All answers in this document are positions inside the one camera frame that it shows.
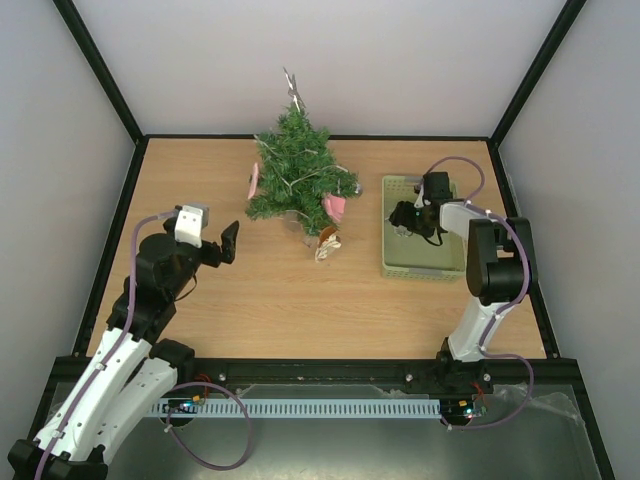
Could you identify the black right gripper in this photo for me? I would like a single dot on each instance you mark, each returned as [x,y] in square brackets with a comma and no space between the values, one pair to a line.
[404,216]

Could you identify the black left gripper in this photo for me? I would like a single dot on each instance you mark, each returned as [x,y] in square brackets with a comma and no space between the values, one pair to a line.
[229,238]

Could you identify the silver merry christmas sign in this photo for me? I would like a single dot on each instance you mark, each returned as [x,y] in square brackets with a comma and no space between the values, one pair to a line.
[402,231]

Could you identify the green perforated plastic basket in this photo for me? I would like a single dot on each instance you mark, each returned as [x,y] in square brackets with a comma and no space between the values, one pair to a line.
[413,257]

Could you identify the pink felt bow ornament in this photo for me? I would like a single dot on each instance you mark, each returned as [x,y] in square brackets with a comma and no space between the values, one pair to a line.
[334,207]

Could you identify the snowman ornament brown hat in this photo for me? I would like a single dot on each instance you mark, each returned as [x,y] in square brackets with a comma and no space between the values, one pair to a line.
[328,242]

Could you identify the small green christmas tree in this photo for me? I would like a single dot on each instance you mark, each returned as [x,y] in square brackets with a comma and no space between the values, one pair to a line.
[300,175]

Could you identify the silver star ornament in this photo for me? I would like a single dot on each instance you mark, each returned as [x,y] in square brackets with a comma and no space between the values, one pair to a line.
[293,91]

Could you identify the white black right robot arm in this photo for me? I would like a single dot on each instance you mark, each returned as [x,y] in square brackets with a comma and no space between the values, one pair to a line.
[499,267]

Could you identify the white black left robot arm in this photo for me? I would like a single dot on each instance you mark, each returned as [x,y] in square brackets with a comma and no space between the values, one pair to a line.
[133,366]

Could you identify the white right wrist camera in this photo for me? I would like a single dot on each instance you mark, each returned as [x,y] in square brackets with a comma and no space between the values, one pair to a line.
[419,201]

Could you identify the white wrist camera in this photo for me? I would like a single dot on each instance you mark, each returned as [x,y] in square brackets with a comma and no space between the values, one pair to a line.
[419,201]
[191,220]

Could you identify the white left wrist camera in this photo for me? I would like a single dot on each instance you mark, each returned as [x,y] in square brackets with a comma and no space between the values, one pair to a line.
[191,220]

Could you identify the black front mounting rail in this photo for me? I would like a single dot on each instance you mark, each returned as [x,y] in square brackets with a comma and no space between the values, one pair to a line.
[430,373]

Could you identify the light blue slotted cable duct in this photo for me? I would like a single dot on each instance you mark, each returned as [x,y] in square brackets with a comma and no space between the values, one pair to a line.
[385,408]

